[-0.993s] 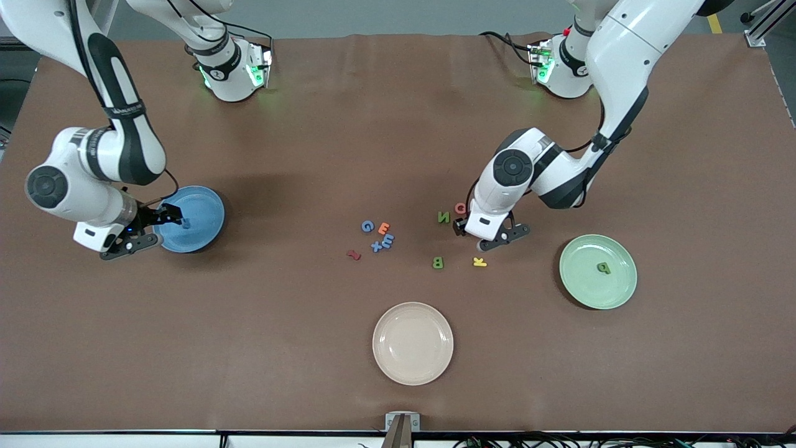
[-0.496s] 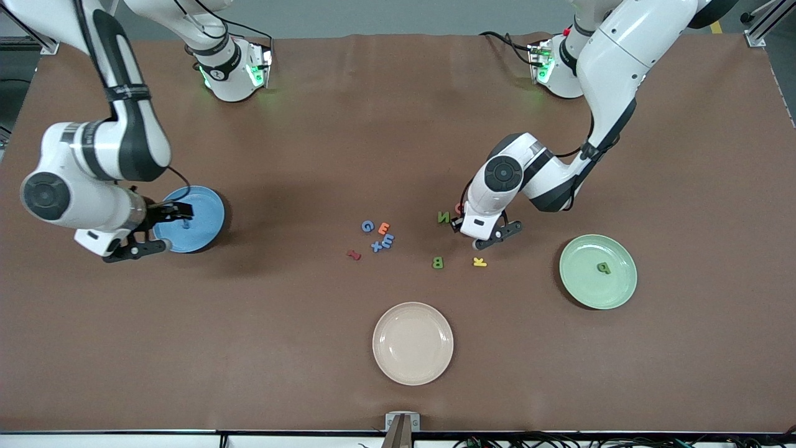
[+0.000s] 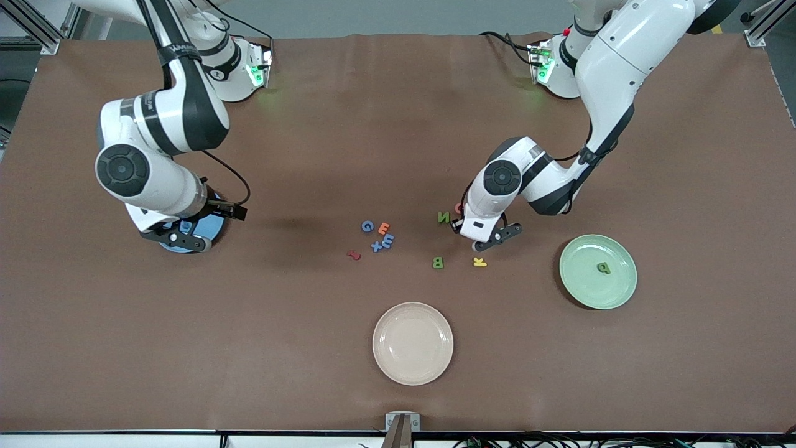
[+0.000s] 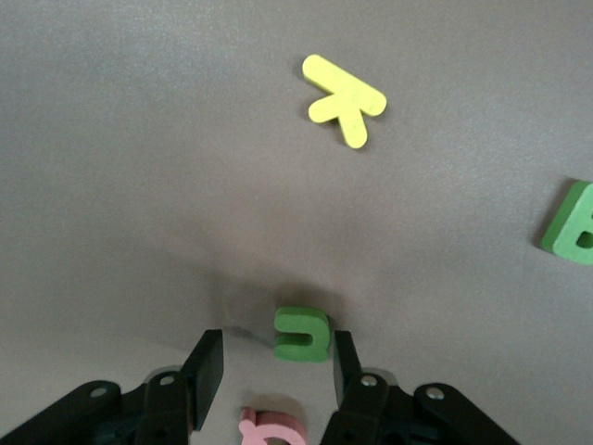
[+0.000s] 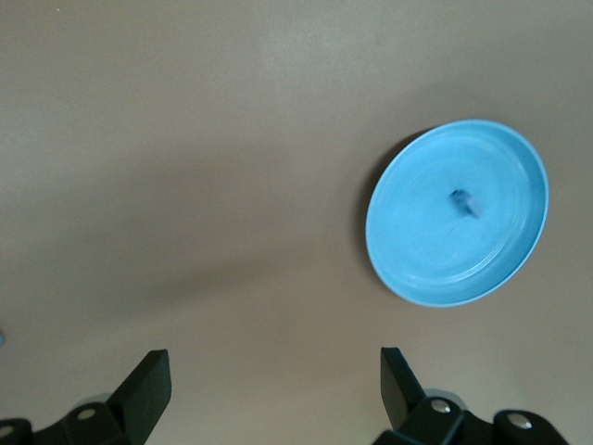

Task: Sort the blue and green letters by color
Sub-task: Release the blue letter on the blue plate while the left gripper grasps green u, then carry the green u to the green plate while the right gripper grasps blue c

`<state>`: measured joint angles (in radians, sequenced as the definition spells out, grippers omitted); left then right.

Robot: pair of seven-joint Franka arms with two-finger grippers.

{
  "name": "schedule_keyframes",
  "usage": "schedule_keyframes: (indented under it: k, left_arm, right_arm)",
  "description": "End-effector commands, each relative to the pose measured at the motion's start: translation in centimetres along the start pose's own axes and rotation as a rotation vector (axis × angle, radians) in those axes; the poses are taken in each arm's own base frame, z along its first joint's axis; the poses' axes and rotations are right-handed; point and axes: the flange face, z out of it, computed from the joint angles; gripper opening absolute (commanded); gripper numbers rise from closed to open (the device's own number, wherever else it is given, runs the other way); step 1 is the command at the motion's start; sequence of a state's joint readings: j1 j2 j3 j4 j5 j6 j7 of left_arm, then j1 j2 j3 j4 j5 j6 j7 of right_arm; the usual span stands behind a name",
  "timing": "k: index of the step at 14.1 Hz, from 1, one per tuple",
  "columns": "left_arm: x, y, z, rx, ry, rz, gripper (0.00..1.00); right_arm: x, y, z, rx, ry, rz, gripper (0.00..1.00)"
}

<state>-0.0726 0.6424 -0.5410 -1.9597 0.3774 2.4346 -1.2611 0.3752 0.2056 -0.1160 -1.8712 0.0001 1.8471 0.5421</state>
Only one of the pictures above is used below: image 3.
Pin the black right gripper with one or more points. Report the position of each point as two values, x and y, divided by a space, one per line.
212 208

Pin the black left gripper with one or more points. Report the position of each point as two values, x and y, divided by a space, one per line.
456 228

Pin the green letter N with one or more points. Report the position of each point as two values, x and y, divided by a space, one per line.
443 218

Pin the blue letter m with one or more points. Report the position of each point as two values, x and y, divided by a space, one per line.
388 240

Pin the green letter P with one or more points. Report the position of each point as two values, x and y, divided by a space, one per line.
602 267

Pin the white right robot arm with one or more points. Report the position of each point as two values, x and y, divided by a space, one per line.
161 118

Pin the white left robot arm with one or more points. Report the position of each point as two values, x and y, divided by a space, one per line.
622 56

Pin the blue plate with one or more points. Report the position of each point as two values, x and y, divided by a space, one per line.
216 231

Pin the yellow letter K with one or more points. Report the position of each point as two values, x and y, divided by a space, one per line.
477 262

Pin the orange letter E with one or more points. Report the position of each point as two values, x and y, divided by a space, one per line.
384 229

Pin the beige plate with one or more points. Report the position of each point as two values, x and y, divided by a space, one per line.
413 343

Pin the brown table cover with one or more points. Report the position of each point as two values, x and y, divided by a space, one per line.
373 124

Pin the green plate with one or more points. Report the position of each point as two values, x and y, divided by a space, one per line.
584 286

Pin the silver base connector box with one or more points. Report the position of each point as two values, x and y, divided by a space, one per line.
261 65
540 62

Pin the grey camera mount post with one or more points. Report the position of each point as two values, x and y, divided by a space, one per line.
402 432

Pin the aluminium frame profile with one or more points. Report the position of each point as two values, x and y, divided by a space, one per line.
755 37
50 45

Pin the white table frame rail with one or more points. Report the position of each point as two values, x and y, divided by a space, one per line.
124 442

